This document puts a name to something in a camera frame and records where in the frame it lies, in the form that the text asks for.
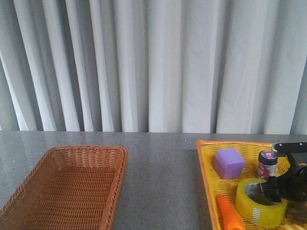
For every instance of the small black-lidded jar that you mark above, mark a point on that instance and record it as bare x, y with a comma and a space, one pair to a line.
266, 164

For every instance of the brown dried root piece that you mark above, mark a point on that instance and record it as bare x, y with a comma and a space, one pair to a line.
297, 211

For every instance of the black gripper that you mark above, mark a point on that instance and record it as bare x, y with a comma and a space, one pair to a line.
293, 184

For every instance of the brown wicker basket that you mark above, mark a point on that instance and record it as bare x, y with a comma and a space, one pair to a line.
70, 188

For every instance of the purple foam cube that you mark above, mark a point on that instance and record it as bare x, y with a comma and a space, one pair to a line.
228, 163

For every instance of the yellow packing tape roll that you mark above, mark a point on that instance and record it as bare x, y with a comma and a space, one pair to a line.
255, 208

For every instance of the white pleated curtain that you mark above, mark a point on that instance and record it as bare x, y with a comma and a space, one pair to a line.
191, 66

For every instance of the orange toy carrot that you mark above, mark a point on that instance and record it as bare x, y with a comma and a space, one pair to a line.
231, 220

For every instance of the yellow toy bread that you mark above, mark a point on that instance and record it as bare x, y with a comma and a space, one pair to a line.
293, 226

